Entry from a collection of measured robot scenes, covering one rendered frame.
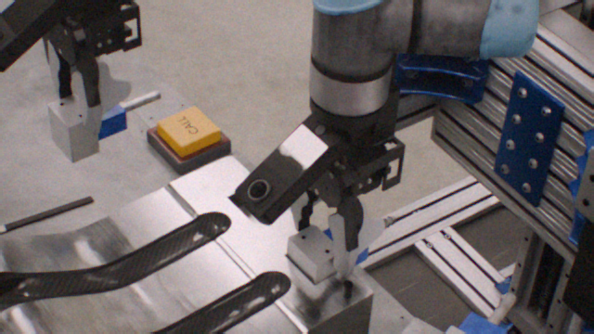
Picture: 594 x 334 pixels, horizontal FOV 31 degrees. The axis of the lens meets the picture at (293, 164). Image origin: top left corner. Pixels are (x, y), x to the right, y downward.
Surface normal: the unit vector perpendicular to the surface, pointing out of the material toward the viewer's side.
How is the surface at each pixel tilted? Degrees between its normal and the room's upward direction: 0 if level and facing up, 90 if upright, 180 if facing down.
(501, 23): 66
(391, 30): 83
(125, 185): 0
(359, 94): 90
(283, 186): 30
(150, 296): 0
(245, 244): 0
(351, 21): 90
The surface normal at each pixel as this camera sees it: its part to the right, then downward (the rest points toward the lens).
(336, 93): -0.44, 0.58
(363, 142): 0.60, 0.55
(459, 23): -0.02, 0.35
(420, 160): 0.04, -0.74
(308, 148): -0.36, -0.43
